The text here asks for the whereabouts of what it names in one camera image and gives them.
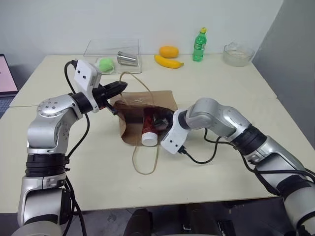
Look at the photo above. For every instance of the clear glass bowl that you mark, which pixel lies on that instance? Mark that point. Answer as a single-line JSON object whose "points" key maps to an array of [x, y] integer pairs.
{"points": [[238, 55]]}

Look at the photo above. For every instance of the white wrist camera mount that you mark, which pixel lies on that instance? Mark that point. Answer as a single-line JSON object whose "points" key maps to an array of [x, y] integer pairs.
{"points": [[85, 76], [176, 137]]}

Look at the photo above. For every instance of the yellow banana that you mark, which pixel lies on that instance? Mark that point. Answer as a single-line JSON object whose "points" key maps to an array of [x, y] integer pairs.
{"points": [[168, 63]]}

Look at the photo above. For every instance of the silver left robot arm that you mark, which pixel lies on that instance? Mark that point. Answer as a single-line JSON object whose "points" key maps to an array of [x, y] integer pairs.
{"points": [[46, 137]]}

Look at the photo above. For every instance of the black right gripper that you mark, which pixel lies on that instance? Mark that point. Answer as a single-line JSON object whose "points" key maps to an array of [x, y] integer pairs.
{"points": [[168, 120]]}

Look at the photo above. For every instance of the orange mango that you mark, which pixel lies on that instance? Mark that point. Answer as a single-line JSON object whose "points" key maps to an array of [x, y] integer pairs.
{"points": [[168, 51]]}

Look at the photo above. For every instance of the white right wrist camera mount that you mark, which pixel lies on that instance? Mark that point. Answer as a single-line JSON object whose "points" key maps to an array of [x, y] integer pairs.
{"points": [[176, 137]]}

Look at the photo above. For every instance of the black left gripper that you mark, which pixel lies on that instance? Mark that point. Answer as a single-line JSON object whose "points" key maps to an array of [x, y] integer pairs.
{"points": [[101, 96]]}

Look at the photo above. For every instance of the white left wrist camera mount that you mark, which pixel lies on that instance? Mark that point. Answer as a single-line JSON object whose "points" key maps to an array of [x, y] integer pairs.
{"points": [[85, 76]]}

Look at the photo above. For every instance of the green plastic bottle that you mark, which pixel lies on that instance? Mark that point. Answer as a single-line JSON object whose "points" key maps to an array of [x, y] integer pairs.
{"points": [[199, 46]]}

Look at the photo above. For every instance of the brown paper bag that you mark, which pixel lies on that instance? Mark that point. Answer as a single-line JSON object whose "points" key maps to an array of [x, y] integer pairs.
{"points": [[137, 103]]}

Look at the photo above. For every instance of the clear plastic box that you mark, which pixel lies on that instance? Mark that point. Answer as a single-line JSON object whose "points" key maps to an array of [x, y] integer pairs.
{"points": [[128, 46]]}

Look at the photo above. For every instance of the stainless steel cup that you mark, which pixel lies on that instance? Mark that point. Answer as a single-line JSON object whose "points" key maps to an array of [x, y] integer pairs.
{"points": [[126, 59]]}

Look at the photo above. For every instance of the grey partition panel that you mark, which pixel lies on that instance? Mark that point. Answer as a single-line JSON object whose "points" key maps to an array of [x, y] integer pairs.
{"points": [[288, 61]]}

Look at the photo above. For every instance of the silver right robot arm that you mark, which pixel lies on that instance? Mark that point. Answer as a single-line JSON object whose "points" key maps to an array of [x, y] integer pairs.
{"points": [[233, 125]]}

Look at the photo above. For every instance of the open laptop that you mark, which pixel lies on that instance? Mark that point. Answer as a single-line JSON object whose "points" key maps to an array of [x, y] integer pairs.
{"points": [[6, 76]]}

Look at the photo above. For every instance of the green ball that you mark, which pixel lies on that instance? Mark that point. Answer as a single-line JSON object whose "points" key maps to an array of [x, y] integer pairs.
{"points": [[106, 64]]}

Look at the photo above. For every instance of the dark rounded shape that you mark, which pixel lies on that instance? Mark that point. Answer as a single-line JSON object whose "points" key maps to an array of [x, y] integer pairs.
{"points": [[137, 222]]}

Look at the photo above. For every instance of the red bottle with white cap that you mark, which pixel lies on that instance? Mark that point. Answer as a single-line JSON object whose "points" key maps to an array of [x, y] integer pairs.
{"points": [[149, 132]]}

